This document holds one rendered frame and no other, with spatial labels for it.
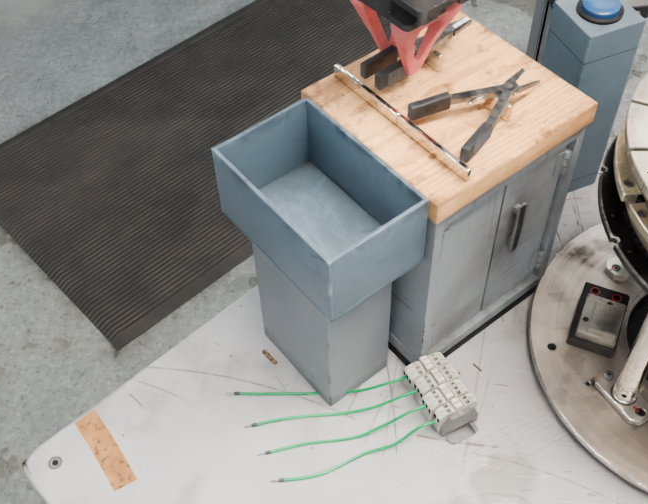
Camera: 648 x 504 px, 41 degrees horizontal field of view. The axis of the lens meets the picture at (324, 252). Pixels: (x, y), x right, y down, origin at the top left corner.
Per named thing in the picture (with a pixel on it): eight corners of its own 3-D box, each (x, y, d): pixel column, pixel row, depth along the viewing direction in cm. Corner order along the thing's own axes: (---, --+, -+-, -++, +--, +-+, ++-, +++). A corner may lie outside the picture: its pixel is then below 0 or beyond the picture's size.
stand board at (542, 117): (436, 225, 75) (438, 207, 73) (301, 109, 84) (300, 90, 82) (593, 121, 82) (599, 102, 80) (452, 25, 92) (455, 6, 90)
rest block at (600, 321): (624, 310, 96) (629, 299, 94) (613, 349, 93) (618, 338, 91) (586, 298, 97) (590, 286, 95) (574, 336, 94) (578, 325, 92)
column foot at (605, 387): (611, 368, 93) (613, 363, 92) (655, 416, 90) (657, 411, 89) (589, 380, 92) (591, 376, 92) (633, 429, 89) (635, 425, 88)
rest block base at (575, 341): (627, 302, 98) (630, 295, 97) (611, 359, 94) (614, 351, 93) (582, 288, 100) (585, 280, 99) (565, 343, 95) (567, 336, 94)
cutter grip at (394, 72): (379, 91, 79) (379, 78, 78) (373, 87, 79) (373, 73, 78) (412, 72, 80) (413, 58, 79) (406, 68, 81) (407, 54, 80)
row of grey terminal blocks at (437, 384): (483, 429, 91) (488, 410, 88) (444, 449, 90) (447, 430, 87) (433, 357, 97) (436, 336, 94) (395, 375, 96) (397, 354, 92)
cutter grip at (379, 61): (365, 80, 80) (365, 66, 79) (359, 76, 80) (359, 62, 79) (398, 61, 81) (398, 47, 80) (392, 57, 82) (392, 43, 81)
